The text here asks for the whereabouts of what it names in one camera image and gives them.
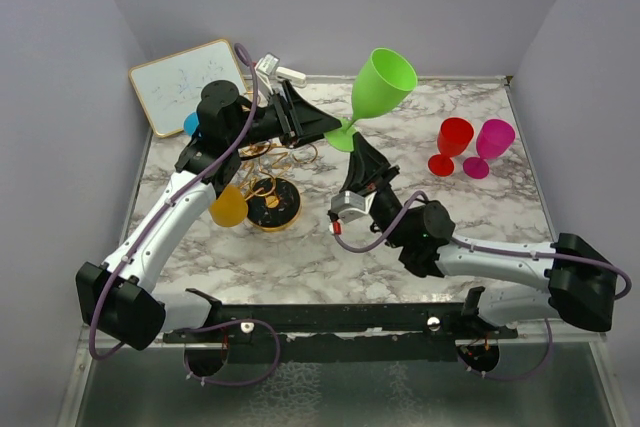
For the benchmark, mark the gold wire glass rack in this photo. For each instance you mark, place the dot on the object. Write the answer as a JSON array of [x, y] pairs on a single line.
[[274, 202]]

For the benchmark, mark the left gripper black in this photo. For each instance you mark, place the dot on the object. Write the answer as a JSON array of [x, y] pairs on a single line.
[[300, 123]]

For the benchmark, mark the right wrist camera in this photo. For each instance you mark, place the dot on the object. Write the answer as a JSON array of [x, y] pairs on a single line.
[[346, 207]]

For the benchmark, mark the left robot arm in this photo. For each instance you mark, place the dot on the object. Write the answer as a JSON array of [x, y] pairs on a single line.
[[116, 296]]

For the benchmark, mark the blue wine glass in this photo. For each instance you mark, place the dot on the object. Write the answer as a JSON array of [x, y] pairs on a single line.
[[191, 125]]

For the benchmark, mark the red wine glass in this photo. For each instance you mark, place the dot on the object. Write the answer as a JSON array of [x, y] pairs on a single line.
[[454, 136]]

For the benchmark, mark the small whiteboard gold frame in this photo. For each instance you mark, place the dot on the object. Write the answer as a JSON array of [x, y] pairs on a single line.
[[169, 88]]

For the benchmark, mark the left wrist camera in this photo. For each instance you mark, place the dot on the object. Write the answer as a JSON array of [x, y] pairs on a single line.
[[265, 69]]

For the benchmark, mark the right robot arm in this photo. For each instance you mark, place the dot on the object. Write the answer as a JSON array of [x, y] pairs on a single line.
[[566, 279]]

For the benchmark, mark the pink wine glass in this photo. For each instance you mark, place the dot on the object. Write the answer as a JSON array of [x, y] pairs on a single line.
[[495, 137]]

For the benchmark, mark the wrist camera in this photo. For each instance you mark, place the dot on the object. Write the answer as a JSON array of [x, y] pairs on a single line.
[[346, 207], [265, 69]]

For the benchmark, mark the white eraser box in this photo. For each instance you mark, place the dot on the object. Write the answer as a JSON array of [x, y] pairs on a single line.
[[296, 78]]

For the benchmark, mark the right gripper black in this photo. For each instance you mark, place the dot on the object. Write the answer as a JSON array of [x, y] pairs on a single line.
[[368, 170]]

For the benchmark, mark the orange wine glass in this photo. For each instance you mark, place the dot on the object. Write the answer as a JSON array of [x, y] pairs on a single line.
[[230, 207]]

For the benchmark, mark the green wine glass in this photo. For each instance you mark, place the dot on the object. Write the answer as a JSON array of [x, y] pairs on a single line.
[[383, 82]]

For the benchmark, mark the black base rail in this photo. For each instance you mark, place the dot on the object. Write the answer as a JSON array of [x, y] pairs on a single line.
[[331, 333]]

